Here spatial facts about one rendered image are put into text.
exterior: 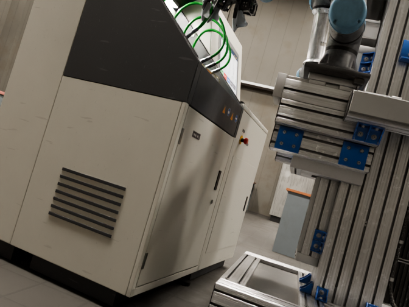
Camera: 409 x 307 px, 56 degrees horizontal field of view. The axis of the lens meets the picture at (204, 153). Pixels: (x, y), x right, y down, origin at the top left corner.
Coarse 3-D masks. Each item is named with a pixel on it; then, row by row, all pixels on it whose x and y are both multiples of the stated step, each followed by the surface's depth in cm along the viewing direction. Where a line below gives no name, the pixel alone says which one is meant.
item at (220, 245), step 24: (192, 24) 224; (216, 24) 228; (216, 48) 228; (240, 48) 283; (240, 72) 284; (240, 120) 206; (240, 144) 217; (240, 168) 229; (240, 192) 243; (216, 216) 207; (240, 216) 258; (216, 240) 219; (216, 264) 248
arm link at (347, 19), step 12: (336, 0) 127; (348, 0) 126; (360, 0) 125; (336, 12) 127; (348, 12) 126; (360, 12) 125; (336, 24) 128; (348, 24) 126; (360, 24) 127; (336, 36) 135; (348, 36) 132
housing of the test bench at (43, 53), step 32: (64, 0) 167; (32, 32) 170; (64, 32) 164; (32, 64) 167; (64, 64) 161; (32, 96) 165; (0, 128) 168; (32, 128) 162; (0, 160) 165; (32, 160) 160; (0, 192) 163; (0, 224) 160
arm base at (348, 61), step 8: (328, 48) 143; (336, 48) 140; (344, 48) 139; (328, 56) 141; (336, 56) 139; (344, 56) 138; (352, 56) 139; (328, 64) 138; (336, 64) 137; (344, 64) 137; (352, 64) 139
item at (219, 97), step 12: (204, 72) 148; (204, 84) 151; (216, 84) 162; (204, 96) 154; (216, 96) 165; (228, 96) 179; (204, 108) 157; (216, 108) 169; (240, 108) 201; (216, 120) 172; (228, 120) 188; (228, 132) 192
